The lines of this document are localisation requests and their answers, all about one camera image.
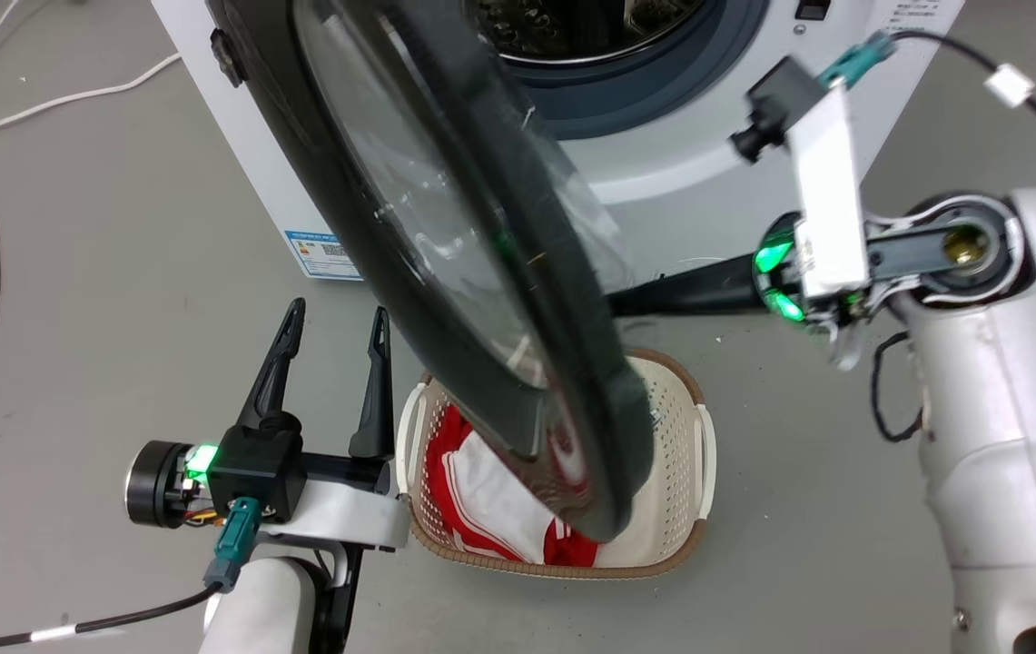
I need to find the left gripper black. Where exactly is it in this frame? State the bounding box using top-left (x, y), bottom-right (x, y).
top-left (124, 298), bottom-right (395, 530)

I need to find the white laundry basket brown rim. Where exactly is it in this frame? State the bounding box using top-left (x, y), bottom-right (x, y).
top-left (395, 348), bottom-right (717, 580)

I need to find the black cable teal plug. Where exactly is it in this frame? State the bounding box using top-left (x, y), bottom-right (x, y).
top-left (0, 497), bottom-right (262, 654)

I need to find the white front-load washing machine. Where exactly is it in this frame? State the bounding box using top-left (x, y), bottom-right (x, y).
top-left (152, 0), bottom-right (965, 282)

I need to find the red and white garment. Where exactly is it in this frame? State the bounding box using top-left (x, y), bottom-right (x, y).
top-left (424, 404), bottom-right (601, 567)

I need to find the black cable white tag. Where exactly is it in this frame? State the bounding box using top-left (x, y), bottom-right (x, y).
top-left (817, 29), bottom-right (1036, 173)

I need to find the thin black cable loop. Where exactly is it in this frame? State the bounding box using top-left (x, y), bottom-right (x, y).
top-left (871, 331), bottom-right (924, 444)

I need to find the black round glass washer door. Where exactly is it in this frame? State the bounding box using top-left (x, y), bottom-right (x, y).
top-left (206, 0), bottom-right (656, 544)

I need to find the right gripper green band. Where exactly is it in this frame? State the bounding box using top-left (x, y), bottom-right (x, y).
top-left (608, 213), bottom-right (866, 370)

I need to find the dark grey door gasket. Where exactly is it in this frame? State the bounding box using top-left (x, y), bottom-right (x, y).
top-left (499, 0), bottom-right (771, 141)

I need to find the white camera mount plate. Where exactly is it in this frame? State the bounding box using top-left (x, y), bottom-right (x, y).
top-left (787, 84), bottom-right (871, 302)

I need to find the steel washer drum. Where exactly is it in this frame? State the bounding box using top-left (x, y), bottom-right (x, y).
top-left (470, 0), bottom-right (709, 66)

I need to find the blue white energy label sticker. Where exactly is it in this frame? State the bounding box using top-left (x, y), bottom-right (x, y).
top-left (283, 229), bottom-right (363, 282)

